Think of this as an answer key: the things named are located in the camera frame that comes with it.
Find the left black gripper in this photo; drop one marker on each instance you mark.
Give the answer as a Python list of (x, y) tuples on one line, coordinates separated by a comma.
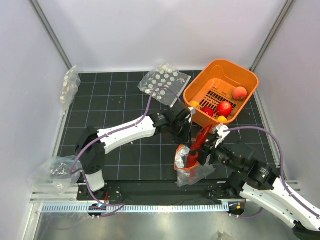
[(186, 138)]

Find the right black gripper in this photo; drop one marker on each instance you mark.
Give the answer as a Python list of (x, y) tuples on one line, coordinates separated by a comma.
[(204, 151)]

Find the red toy lobster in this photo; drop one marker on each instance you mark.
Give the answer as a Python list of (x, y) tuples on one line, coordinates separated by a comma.
[(198, 145)]

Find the orange zip top bag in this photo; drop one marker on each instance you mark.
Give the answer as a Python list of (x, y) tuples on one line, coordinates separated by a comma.
[(183, 178)]

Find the red toy apple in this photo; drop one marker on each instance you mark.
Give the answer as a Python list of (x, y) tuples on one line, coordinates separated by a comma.
[(224, 109)]

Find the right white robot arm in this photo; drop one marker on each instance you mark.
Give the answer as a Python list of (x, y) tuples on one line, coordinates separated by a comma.
[(260, 183)]

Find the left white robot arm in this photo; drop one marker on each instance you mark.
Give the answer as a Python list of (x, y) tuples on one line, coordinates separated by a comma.
[(94, 145)]

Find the white dotted zip bag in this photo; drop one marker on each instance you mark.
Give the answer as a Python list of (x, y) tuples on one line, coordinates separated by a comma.
[(164, 83)]

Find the blue zip clear bag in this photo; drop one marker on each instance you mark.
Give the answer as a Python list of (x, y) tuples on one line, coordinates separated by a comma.
[(55, 176)]

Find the yellow toy fruit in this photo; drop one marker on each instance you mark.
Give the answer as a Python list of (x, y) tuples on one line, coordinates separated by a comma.
[(222, 119), (195, 104)]

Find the small red toy fruit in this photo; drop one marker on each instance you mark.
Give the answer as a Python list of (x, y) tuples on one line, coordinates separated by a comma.
[(208, 111)]

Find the orange plastic basket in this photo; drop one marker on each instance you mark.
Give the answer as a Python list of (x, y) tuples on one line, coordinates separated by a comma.
[(216, 83)]

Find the toy peach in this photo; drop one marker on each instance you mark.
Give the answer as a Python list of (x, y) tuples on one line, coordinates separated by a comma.
[(239, 94)]

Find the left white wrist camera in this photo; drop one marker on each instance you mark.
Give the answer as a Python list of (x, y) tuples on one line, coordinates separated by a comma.
[(192, 110)]

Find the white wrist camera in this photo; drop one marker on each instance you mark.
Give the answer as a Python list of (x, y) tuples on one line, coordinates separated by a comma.
[(192, 110), (222, 131)]

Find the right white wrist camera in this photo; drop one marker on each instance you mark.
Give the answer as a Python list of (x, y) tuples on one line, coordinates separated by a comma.
[(222, 131)]

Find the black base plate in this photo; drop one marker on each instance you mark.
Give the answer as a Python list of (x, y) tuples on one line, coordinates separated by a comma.
[(167, 193)]

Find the slotted cable duct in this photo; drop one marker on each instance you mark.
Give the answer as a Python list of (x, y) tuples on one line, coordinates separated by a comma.
[(91, 208)]

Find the clear bag at wall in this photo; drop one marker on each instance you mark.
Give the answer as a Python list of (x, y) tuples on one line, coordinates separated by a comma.
[(70, 87)]

